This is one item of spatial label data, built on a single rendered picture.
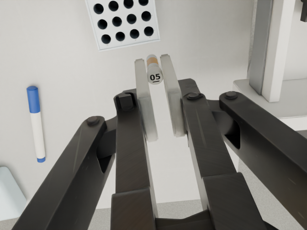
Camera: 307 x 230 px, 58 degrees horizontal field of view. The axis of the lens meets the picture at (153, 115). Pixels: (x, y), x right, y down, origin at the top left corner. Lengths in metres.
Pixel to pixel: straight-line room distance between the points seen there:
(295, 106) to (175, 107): 0.21
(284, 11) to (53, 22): 0.29
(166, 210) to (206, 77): 1.36
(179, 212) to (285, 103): 1.47
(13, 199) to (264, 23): 0.48
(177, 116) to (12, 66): 0.34
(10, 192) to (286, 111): 0.45
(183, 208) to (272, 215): 0.57
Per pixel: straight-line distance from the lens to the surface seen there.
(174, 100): 0.15
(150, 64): 0.23
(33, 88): 0.45
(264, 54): 0.33
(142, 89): 0.16
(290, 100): 0.35
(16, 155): 0.55
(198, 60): 0.43
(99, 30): 0.38
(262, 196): 1.82
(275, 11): 0.32
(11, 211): 0.57
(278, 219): 2.01
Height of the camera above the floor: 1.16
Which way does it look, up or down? 61 degrees down
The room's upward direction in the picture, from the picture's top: 173 degrees clockwise
